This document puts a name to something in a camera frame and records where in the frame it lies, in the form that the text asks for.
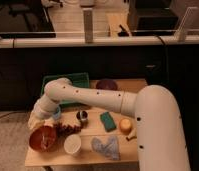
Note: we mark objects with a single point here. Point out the yellow banana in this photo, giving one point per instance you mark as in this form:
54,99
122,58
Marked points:
131,135

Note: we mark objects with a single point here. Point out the blue oven mitt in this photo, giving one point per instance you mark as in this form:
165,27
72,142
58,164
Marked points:
109,150

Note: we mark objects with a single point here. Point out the orange yellow fruit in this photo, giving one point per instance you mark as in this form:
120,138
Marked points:
125,125

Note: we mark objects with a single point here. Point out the green tray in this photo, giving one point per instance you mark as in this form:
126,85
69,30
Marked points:
78,80

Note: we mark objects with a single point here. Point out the dark red grapes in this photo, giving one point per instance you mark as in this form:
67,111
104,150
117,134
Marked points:
66,129

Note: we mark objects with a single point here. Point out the white cup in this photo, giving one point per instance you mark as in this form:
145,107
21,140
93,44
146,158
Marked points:
72,145

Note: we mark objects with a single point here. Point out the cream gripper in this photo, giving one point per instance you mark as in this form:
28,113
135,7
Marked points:
34,122

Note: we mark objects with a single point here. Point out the light blue cup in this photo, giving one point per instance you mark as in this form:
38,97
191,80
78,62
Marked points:
57,114

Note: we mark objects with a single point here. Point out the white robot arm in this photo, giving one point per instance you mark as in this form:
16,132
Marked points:
161,144

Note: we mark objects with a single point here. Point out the small dark can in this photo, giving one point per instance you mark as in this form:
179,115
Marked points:
82,117

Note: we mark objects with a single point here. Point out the green sponge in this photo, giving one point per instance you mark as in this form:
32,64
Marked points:
107,121

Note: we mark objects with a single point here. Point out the purple plate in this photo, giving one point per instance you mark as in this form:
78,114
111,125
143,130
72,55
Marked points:
106,84

